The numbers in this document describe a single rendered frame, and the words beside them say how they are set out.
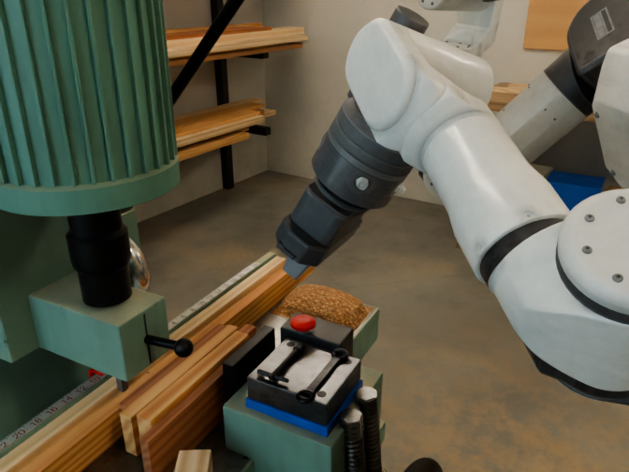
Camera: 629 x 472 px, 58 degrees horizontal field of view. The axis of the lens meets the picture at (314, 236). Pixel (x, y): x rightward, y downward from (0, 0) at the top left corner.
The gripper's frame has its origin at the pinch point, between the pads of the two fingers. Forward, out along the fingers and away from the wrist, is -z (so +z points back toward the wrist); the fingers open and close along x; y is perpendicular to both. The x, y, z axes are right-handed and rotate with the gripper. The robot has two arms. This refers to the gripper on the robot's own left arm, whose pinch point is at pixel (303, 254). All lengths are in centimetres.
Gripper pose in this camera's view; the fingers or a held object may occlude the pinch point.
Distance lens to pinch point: 63.2
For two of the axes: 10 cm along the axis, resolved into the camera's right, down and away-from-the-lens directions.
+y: -7.7, -6.2, 1.7
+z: 4.4, -7.0, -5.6
